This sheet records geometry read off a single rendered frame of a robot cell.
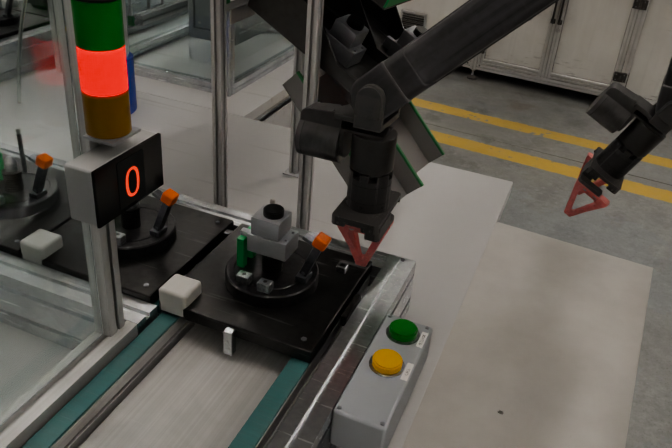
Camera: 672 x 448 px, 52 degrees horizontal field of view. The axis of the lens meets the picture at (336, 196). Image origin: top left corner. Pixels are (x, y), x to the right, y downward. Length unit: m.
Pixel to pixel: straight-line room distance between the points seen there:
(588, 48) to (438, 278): 3.71
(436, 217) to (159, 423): 0.78
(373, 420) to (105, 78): 0.50
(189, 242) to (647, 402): 1.78
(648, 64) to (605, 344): 3.74
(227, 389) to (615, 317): 0.70
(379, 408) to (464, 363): 0.27
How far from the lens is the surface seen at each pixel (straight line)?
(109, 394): 0.94
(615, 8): 4.81
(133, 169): 0.83
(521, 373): 1.13
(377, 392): 0.90
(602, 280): 1.40
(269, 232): 0.98
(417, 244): 1.37
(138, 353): 0.97
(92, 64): 0.77
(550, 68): 4.93
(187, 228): 1.17
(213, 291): 1.03
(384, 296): 1.05
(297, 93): 1.16
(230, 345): 0.97
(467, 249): 1.38
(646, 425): 2.45
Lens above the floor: 1.59
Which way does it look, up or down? 29 degrees down
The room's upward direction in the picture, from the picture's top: 5 degrees clockwise
